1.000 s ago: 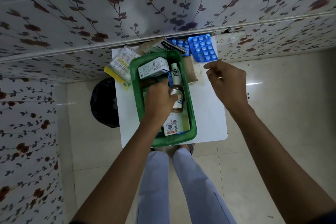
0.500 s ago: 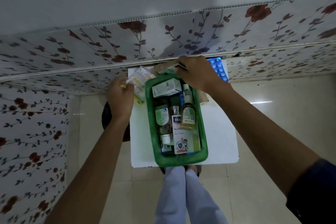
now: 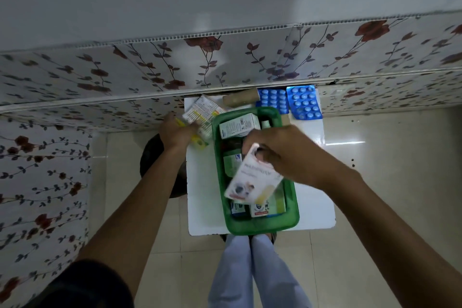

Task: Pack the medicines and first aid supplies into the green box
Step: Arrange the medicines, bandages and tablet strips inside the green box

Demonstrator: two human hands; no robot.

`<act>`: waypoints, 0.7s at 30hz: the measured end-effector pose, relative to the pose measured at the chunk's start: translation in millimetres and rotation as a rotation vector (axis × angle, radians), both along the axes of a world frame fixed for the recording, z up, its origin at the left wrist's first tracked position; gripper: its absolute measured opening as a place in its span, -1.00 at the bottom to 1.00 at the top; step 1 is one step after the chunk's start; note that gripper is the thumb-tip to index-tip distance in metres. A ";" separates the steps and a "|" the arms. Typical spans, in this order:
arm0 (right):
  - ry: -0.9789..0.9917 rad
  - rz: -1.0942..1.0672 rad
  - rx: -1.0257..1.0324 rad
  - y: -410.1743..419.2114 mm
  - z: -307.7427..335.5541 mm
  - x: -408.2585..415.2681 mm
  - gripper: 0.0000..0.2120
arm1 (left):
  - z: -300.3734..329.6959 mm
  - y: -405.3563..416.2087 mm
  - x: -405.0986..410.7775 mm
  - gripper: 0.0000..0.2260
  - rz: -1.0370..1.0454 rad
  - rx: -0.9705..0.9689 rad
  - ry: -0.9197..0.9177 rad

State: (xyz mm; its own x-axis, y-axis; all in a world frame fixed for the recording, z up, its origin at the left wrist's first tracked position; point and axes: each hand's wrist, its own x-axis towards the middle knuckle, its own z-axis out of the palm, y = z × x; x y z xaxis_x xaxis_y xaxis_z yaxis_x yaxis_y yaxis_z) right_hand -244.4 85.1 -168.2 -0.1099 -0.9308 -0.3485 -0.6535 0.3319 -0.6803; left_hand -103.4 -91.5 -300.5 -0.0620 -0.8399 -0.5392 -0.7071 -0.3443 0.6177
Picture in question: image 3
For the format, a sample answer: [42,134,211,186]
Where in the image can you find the brown syrup bottle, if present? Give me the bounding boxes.
[222,138,244,179]

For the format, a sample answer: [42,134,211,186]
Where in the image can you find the person's right hand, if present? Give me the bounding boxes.
[241,124,348,190]

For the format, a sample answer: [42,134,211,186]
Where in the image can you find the person's right forearm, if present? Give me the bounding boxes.
[317,165,462,308]

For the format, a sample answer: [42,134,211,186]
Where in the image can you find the yellow white medicine packet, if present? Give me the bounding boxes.
[181,94,227,148]

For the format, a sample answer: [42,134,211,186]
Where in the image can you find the light blue trousers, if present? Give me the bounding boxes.
[207,233,313,308]

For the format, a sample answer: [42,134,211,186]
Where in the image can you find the white green medicine box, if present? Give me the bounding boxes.
[219,112,262,140]

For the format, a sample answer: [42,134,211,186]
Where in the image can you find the white skirting outlet plate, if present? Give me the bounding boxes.
[319,84,347,103]

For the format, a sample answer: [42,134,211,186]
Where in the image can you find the white medicine carton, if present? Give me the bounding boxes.
[223,143,284,204]

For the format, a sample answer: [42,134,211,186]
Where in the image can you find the green red medicine box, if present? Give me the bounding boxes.
[249,188,287,218]

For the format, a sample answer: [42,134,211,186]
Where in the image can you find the person's left hand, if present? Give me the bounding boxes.
[158,112,209,152]

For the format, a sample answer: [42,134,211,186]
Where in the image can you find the beige bandage roll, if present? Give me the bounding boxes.
[222,88,260,107]

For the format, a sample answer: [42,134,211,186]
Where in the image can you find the green plastic tray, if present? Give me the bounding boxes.
[212,106,301,237]

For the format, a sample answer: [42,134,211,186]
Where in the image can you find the black trash bin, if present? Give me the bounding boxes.
[140,133,189,199]

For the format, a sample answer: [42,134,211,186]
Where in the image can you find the person's left forearm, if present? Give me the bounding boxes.
[76,143,190,308]

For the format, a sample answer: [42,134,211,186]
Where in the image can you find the blue tablet blister pack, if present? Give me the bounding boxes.
[286,84,323,121]
[255,88,290,116]

